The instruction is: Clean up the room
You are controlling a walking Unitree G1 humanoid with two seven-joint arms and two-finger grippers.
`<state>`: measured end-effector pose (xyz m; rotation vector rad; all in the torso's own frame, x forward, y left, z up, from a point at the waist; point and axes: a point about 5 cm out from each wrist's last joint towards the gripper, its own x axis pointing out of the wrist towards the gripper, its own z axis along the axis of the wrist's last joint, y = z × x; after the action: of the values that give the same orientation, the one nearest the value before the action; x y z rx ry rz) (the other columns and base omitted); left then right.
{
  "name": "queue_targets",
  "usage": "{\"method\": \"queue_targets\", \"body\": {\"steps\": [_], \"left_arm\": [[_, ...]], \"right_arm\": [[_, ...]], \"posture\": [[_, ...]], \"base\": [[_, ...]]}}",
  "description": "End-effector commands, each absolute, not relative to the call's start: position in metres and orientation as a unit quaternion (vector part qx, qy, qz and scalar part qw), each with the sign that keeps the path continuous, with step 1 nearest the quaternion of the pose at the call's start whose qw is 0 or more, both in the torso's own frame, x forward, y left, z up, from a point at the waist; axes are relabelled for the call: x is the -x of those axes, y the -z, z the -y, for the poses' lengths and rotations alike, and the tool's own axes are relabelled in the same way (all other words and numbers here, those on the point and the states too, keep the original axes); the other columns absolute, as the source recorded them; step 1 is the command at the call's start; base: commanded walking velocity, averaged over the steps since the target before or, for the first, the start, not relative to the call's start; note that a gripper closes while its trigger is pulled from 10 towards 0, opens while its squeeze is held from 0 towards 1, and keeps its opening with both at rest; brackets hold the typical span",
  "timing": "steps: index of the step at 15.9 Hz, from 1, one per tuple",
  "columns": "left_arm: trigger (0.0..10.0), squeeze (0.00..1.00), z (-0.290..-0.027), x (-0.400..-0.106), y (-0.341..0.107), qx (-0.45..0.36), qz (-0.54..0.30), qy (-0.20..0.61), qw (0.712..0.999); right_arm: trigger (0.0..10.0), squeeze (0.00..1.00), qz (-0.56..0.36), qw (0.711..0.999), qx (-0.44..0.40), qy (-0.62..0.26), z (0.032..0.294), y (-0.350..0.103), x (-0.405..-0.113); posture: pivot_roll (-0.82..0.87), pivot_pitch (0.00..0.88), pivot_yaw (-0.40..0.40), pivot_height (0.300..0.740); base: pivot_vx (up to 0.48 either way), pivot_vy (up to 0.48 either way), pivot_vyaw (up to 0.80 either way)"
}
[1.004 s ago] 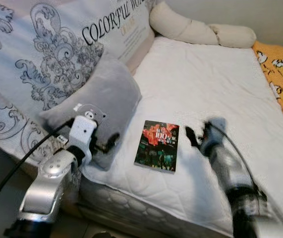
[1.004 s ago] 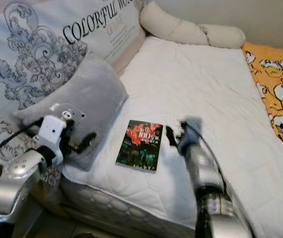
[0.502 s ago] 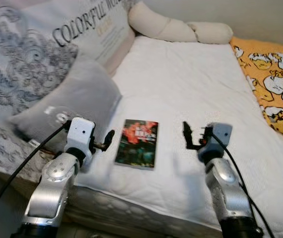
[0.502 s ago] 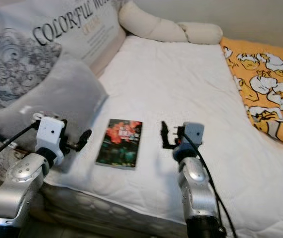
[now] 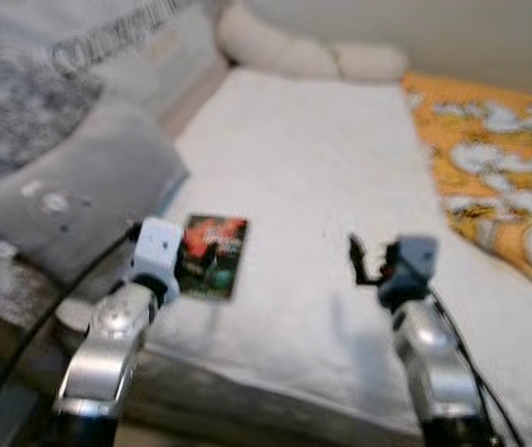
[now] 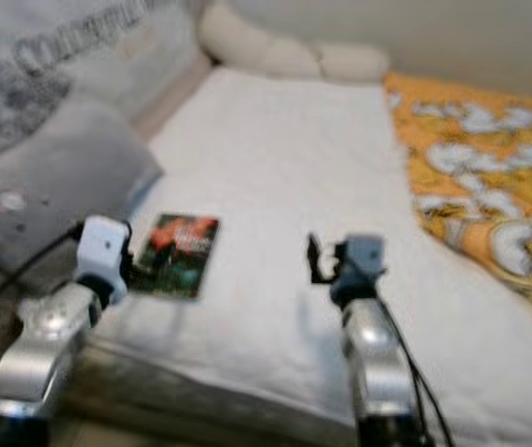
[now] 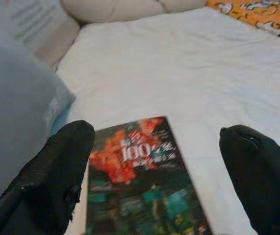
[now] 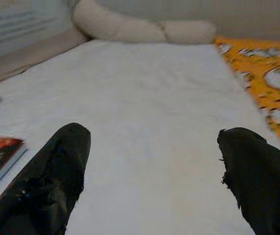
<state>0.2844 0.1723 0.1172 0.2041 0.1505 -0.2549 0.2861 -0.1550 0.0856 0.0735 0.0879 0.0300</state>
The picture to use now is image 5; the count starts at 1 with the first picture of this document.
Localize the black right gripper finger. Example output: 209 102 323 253
348 233 378 285

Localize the dark green red book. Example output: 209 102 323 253
174 214 250 301

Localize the grey little bear pillow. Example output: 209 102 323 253
0 98 190 285

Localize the white quilted mattress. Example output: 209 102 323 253
56 65 532 443

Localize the orange cartoon print blanket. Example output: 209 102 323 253
402 73 532 294

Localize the grey bed base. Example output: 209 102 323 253
0 307 434 447

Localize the cream knotted bolster pillow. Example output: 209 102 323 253
217 0 408 83

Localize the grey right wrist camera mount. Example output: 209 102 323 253
387 237 439 299

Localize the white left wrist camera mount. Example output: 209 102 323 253
128 217 184 304

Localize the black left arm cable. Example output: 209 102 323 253
0 223 141 447

